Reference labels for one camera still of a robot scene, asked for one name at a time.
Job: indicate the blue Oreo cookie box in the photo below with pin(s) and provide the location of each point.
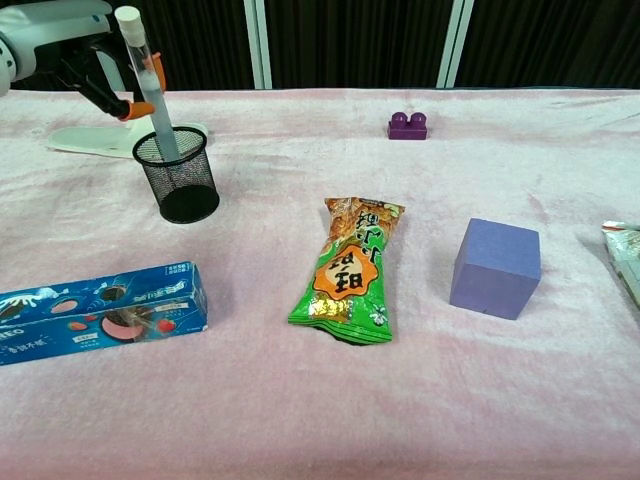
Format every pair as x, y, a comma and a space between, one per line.
100, 320

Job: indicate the pink fleece cloth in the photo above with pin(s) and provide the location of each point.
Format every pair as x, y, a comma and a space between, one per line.
320, 410

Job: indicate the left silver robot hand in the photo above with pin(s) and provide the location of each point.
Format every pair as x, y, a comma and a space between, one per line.
55, 30

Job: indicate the silver white snack bag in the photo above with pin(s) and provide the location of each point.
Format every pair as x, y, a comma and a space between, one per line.
627, 255

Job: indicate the green orange snack bag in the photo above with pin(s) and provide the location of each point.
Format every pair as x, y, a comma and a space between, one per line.
350, 280

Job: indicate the white panel frame post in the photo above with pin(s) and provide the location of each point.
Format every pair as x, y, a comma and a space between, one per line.
455, 45
258, 45

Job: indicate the purple foam cube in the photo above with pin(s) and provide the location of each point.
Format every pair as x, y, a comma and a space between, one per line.
495, 270

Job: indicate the white slipper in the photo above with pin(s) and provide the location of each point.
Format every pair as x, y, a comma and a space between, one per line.
85, 138

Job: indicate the purple toy brick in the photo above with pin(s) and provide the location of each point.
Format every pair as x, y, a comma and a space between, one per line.
407, 127

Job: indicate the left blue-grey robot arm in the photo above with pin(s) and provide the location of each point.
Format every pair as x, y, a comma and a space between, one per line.
3, 70

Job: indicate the transparent test tube white cap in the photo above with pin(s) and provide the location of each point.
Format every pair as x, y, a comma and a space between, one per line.
148, 86

